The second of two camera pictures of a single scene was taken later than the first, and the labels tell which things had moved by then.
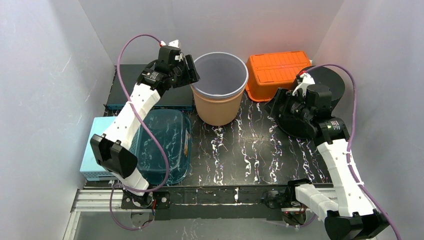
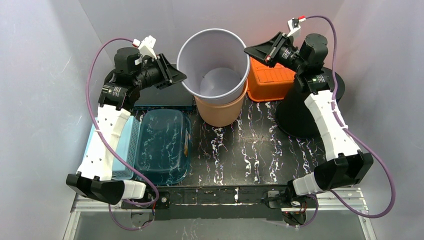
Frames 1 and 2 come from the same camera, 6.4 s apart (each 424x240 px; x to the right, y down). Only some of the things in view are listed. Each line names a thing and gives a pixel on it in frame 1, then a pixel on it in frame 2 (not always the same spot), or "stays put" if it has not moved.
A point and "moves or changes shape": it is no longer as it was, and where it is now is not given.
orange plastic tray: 266,73 stays put
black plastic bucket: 295,126 stays put
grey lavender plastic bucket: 221,74 moves or changes shape
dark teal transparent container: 172,129 stays put
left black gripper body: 185,71 -> 163,70
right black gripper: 284,106 -> 274,49
